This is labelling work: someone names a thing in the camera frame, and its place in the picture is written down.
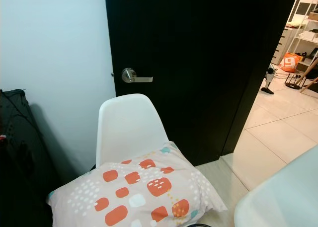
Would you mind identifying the orange bag with white print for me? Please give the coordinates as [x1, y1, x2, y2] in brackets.
[279, 52, 303, 73]

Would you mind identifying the patterned beige orange pillow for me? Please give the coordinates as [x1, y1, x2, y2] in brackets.
[47, 142, 228, 227]

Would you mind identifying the wooden legged chair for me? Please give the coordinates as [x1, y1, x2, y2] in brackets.
[297, 57, 318, 99]

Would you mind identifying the small black white stand device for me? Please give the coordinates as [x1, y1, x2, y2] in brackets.
[260, 67, 277, 95]

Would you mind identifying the black door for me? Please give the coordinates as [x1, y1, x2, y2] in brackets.
[104, 0, 300, 167]

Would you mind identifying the white shelving unit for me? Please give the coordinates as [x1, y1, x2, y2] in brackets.
[272, 0, 318, 74]

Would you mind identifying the silver lever door handle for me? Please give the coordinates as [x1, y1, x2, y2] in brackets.
[121, 68, 154, 83]

